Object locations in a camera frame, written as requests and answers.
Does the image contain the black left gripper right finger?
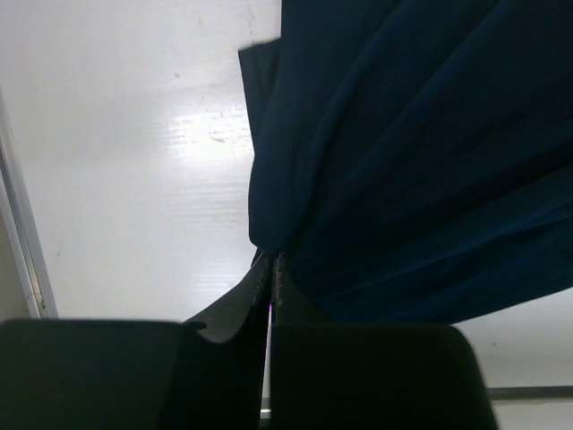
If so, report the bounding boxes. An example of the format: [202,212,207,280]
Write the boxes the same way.
[270,255,498,429]

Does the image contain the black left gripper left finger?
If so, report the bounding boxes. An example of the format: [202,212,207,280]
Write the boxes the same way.
[1,256,271,429]

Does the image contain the navy blue shorts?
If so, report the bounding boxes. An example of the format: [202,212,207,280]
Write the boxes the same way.
[239,1,572,323]

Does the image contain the aluminium table edge rail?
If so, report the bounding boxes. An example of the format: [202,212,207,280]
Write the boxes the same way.
[1,102,58,319]

